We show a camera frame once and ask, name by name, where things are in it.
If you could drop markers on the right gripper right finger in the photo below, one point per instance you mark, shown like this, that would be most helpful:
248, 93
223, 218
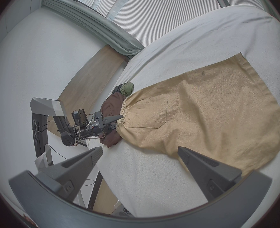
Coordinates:
211, 172

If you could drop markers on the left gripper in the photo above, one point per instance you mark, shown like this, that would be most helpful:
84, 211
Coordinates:
100, 128

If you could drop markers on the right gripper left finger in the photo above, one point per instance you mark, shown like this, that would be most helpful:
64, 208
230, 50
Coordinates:
66, 172

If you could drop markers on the tan shorts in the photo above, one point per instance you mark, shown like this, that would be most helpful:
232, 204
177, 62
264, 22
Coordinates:
201, 108

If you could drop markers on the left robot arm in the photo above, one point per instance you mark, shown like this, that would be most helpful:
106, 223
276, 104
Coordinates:
47, 106

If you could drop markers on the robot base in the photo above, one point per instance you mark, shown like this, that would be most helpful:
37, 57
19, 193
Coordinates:
43, 160

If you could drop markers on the bed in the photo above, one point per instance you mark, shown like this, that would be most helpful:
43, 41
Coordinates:
178, 56

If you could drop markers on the brown shorts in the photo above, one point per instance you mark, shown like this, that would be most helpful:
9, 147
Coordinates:
110, 103

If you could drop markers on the black garment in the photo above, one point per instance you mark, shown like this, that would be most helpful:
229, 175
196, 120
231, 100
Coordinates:
117, 89

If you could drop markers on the green garment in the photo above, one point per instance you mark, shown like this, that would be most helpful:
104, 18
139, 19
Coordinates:
127, 88

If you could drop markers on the grey-green curtain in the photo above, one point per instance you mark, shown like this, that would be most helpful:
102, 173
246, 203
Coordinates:
102, 25

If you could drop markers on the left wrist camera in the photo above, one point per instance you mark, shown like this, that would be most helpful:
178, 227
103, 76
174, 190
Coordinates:
98, 116

